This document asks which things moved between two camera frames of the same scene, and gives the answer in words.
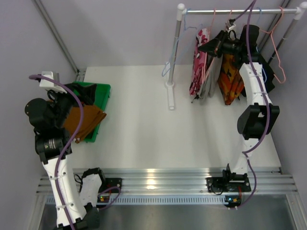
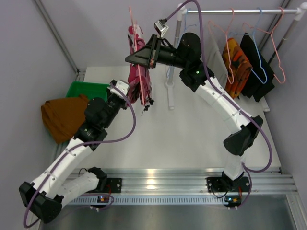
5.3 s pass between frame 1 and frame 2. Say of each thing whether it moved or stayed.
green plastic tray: stayed
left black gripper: moved
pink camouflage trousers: moved
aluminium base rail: stayed
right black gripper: moved
